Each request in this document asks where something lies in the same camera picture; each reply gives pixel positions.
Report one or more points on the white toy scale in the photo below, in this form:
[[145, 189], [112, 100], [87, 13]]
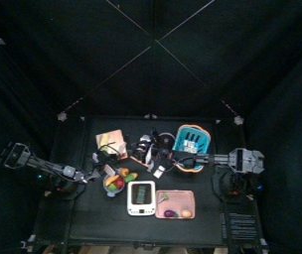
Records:
[[140, 198]]

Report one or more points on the green toy vegetable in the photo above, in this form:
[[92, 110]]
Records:
[[163, 197]]

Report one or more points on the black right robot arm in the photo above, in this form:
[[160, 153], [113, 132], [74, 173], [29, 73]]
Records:
[[228, 159]]

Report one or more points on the grey frame corner bracket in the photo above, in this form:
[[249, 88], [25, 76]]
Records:
[[238, 120], [61, 116], [149, 116]]

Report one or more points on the pink plastic tray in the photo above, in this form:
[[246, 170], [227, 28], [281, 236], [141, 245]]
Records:
[[175, 204]]

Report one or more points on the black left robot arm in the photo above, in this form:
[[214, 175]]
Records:
[[46, 164]]

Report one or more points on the small white box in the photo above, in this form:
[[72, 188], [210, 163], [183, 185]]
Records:
[[159, 172]]

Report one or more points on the yellow green toy corn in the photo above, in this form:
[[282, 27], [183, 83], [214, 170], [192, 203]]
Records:
[[131, 177]]

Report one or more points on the yellow toy banana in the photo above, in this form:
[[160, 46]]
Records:
[[112, 180]]

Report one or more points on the teal basket orange rim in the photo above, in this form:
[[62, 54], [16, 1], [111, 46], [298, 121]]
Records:
[[192, 139]]

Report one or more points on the red toy fruit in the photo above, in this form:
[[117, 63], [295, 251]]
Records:
[[120, 183]]

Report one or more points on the green toy fruit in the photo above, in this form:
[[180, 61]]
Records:
[[112, 187]]

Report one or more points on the orange toy fruit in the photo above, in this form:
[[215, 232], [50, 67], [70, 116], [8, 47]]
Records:
[[123, 171]]

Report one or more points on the grey toy bowl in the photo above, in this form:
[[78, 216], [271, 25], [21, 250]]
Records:
[[113, 190]]

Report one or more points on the orange toy ball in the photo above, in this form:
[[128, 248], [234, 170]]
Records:
[[186, 213]]

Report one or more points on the toy cleaver silver blade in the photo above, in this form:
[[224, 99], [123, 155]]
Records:
[[109, 170]]

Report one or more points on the purple toy eggplant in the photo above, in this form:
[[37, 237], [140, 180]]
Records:
[[170, 213]]

